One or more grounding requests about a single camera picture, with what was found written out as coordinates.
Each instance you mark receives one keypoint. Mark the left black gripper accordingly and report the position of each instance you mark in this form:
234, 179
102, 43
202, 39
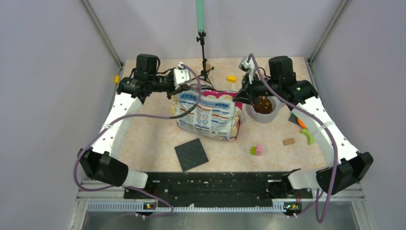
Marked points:
176, 89

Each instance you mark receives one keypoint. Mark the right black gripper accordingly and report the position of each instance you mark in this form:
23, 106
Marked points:
246, 94

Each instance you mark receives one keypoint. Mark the colourful pet food bag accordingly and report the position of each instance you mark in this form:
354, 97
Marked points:
216, 116

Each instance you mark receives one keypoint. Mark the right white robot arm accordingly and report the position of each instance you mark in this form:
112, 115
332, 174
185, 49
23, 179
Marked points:
346, 165

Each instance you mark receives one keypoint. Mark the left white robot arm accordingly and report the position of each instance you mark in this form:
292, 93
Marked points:
99, 159

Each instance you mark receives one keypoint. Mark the brown pet food kibble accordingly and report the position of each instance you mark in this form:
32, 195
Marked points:
263, 106

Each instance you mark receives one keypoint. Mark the grey double pet bowl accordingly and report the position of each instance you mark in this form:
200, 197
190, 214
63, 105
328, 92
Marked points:
264, 119

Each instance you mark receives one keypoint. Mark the yellow toy brick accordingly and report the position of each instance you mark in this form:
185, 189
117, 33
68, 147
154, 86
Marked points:
231, 78

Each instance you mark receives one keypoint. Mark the green and pink brick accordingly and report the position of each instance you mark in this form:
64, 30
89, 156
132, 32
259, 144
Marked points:
256, 150

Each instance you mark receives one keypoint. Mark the small wooden block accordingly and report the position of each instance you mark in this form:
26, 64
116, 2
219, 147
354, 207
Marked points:
288, 141

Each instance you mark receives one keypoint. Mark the black square mat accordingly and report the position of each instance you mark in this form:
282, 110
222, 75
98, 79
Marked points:
191, 154

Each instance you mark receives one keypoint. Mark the green curved toy piece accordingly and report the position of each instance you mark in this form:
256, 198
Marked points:
308, 135

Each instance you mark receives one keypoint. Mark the black tripod with green pole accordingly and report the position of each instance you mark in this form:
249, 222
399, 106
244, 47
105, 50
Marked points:
200, 19

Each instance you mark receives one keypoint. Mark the yellow block on frame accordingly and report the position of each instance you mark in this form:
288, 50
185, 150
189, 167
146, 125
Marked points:
116, 79

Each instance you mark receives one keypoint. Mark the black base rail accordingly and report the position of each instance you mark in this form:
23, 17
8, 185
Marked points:
223, 189

